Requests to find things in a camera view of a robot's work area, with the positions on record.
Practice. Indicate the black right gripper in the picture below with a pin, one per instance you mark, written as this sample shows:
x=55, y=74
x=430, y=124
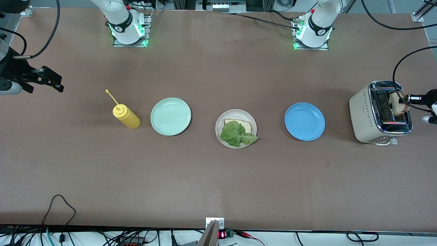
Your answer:
x=13, y=72

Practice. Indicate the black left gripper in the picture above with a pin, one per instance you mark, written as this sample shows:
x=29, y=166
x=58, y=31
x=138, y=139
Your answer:
x=429, y=99

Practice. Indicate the round-topped bread slice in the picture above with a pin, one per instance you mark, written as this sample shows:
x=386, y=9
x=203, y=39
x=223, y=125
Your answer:
x=396, y=106

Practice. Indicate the yellow squeeze bottle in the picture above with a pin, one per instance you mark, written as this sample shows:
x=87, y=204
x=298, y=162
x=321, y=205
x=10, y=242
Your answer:
x=128, y=118

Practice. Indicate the square white bread slice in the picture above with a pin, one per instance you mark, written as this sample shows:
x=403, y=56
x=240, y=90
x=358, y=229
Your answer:
x=247, y=126

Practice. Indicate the green lettuce leaf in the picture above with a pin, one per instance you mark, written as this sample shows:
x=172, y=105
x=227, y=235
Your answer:
x=235, y=135

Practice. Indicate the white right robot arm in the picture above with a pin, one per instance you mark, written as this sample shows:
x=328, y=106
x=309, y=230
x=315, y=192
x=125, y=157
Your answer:
x=119, y=17

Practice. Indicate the blue plate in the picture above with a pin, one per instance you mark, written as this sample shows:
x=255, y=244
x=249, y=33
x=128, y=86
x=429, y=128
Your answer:
x=305, y=121

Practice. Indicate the pale green plate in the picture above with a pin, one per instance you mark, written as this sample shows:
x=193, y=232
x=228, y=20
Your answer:
x=170, y=116

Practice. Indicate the beige plate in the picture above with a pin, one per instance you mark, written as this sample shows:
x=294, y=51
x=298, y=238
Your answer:
x=235, y=112

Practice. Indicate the beige chrome toaster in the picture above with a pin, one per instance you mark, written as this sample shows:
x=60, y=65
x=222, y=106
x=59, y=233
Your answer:
x=362, y=116

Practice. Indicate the grey lit device box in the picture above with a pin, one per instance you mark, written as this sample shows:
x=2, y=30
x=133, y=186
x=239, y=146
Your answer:
x=220, y=6

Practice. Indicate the red LED display board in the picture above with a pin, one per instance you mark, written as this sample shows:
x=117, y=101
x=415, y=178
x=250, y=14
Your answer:
x=222, y=235

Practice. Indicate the silver table corner bracket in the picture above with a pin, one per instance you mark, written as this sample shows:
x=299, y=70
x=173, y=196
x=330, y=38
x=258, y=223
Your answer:
x=26, y=11
x=418, y=17

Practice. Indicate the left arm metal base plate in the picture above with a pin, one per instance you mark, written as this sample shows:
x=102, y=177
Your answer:
x=312, y=49

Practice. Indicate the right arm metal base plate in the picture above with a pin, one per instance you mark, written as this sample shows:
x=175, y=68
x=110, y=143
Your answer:
x=147, y=30

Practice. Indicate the small silver metal bracket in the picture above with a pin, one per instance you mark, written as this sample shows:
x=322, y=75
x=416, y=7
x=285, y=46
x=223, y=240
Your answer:
x=221, y=223

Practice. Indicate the grey metal mount beam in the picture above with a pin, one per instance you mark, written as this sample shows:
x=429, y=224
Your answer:
x=209, y=237

